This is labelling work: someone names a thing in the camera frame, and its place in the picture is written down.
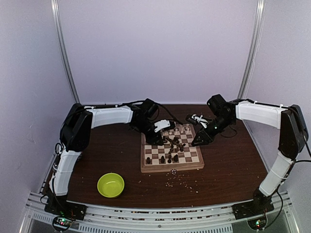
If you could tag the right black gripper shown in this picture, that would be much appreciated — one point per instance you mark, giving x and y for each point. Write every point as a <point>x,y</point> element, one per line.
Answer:
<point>206,137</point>

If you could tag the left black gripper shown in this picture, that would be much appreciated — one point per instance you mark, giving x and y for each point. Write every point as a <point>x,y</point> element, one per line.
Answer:
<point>151,140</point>

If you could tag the dark pawn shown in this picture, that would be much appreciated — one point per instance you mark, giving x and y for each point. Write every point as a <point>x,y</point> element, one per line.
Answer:
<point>169,159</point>

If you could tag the dark queen piece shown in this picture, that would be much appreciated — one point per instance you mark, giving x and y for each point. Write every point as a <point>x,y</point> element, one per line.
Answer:
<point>175,158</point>

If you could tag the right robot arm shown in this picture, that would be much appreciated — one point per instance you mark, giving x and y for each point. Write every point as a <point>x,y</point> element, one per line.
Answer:
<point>289,120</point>

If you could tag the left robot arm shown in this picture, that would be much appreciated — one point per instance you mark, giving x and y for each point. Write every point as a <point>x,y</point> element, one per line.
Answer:
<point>75,136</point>

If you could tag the pile of dark chess pieces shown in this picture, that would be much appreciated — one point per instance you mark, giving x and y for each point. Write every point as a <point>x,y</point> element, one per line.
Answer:
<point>175,145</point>

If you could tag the wooden chess board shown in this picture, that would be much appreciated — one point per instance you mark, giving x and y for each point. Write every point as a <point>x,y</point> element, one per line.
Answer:
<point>176,153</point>

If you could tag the green plastic bowl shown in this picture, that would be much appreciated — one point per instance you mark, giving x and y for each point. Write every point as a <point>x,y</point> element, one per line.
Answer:
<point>110,185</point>

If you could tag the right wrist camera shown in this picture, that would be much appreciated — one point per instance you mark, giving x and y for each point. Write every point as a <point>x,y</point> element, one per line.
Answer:
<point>196,119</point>

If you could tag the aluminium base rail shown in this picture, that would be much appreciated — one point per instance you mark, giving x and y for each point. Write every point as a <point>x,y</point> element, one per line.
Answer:
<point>203,219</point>

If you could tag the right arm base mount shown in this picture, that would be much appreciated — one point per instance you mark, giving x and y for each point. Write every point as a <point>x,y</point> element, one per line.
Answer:
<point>255,214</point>

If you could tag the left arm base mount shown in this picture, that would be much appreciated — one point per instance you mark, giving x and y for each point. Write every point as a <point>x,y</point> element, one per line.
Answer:
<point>65,217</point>

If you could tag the right aluminium frame post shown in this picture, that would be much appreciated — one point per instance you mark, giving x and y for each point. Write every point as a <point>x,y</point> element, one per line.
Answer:
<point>254,46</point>

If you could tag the aluminium frame post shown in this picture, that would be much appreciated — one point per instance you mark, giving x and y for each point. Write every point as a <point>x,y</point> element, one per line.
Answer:
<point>63,50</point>
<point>254,46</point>

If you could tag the left aluminium frame post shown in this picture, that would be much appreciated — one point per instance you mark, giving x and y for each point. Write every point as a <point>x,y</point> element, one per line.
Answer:
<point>63,50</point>

